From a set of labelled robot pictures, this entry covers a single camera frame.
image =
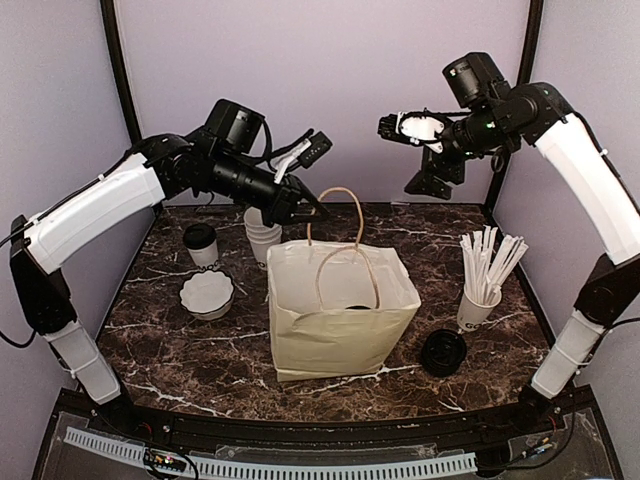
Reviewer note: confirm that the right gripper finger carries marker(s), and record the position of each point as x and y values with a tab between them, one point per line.
432	187
425	170

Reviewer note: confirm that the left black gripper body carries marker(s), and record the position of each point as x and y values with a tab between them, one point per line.
227	177

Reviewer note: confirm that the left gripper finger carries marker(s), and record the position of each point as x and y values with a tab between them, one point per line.
310	217
307	197

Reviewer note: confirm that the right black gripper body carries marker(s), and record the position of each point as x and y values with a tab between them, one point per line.
455	169

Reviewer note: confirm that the stack of white paper cups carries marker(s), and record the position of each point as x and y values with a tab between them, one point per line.
261	237

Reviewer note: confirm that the black plastic cup lid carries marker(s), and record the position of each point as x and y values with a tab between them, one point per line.
199	236

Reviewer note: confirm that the white paper cup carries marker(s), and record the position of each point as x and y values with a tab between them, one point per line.
202	250

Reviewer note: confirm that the beige paper bag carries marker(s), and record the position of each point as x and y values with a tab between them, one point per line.
311	282

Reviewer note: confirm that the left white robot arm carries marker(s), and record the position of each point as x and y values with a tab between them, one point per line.
155	170

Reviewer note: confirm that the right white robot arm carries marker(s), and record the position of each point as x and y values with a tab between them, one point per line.
495	119

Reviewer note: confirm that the bundle of wrapped straws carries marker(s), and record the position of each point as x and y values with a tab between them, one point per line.
488	262

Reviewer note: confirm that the white scalloped bowl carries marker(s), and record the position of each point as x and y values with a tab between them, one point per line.
208	295

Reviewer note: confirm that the white cup holding straws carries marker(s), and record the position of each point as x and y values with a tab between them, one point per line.
471	314

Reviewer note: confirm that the stack of black lids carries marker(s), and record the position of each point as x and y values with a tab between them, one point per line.
443	352

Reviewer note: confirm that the black table edge rail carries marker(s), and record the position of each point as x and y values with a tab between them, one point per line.
188	432

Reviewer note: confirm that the left black frame post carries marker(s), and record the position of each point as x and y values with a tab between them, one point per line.
118	67

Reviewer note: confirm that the grey slotted cable duct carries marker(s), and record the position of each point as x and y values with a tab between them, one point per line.
246	463

